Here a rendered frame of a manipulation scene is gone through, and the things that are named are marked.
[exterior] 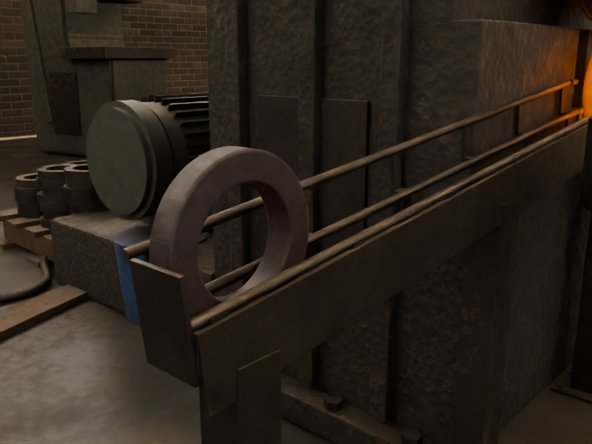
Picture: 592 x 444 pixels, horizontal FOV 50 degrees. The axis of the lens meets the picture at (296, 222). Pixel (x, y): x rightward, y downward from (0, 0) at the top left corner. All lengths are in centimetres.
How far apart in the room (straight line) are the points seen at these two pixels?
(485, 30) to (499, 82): 11
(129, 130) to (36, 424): 87
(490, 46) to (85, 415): 118
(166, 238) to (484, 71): 73
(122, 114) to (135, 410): 89
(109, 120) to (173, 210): 153
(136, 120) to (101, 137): 19
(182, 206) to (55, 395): 122
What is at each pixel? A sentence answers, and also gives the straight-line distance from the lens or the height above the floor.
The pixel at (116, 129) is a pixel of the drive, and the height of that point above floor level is 60.
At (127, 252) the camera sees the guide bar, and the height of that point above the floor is 64.
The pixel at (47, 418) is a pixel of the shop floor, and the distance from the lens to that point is 164.
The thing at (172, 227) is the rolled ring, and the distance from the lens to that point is 55.
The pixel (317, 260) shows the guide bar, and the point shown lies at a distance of 66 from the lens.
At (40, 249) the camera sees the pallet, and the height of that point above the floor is 5.
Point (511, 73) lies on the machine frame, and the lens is 124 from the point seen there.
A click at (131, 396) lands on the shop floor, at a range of 167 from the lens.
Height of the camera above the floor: 81
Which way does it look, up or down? 15 degrees down
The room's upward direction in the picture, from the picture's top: straight up
